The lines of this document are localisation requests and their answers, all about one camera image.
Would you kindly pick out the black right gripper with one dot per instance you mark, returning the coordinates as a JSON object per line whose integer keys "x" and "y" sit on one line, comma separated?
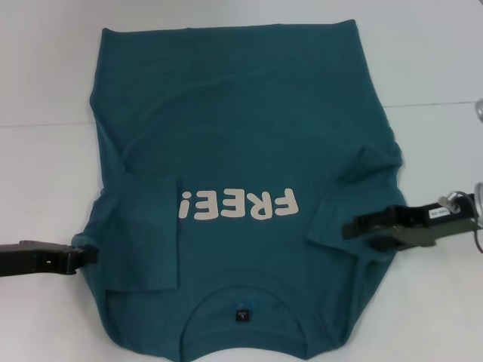
{"x": 415, "y": 222}

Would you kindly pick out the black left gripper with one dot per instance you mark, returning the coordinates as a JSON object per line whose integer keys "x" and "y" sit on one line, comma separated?
{"x": 19, "y": 260}

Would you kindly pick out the teal blue printed t-shirt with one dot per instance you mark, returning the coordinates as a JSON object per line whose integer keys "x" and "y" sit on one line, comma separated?
{"x": 241, "y": 113}

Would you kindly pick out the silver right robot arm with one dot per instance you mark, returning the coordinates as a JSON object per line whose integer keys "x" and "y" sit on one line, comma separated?
{"x": 480, "y": 203}

